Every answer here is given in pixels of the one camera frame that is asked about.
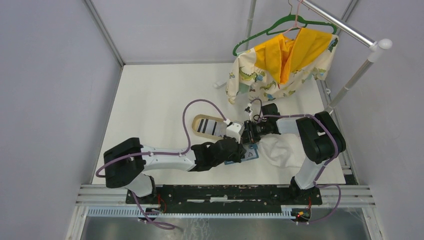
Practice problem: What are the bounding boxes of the blue card holder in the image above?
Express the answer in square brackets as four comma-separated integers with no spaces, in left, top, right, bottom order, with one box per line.
[217,141,259,165]

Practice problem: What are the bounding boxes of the beige oval tray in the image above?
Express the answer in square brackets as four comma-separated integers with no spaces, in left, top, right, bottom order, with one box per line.
[191,114,227,140]

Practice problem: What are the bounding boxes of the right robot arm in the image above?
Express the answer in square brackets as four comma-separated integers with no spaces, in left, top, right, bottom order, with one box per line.
[241,103,346,204]

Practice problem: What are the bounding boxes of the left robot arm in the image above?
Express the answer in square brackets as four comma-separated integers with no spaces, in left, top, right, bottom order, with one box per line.
[95,137,246,204]

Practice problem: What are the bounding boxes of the VIP card in tray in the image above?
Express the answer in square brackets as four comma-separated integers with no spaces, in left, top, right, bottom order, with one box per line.
[196,118,227,138]

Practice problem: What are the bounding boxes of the white cloth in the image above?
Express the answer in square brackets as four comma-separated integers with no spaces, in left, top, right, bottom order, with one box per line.
[257,133,306,168]

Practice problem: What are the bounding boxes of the dinosaur print yellow garment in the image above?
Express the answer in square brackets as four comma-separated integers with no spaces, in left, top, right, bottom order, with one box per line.
[225,28,339,104]

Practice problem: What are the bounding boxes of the green clothes hanger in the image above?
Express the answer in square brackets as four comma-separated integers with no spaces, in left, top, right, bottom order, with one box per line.
[232,13,338,57]

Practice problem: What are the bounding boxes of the pink clothes hanger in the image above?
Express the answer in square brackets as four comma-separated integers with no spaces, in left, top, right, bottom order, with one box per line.
[282,0,303,35]

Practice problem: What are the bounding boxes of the metal clothes rack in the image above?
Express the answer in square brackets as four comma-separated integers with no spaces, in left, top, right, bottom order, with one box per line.
[213,0,393,115]

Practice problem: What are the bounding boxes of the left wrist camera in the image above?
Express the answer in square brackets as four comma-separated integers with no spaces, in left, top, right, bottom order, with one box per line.
[225,121,245,143]

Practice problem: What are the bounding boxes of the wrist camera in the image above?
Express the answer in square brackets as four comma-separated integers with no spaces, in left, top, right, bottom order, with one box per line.
[244,103,253,115]
[225,121,245,143]

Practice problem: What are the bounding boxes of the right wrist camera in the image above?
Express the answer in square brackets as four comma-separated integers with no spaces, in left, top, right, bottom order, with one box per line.
[244,103,253,115]

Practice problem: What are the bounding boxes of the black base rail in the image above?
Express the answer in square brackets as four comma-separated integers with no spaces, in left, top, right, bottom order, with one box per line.
[137,185,323,214]

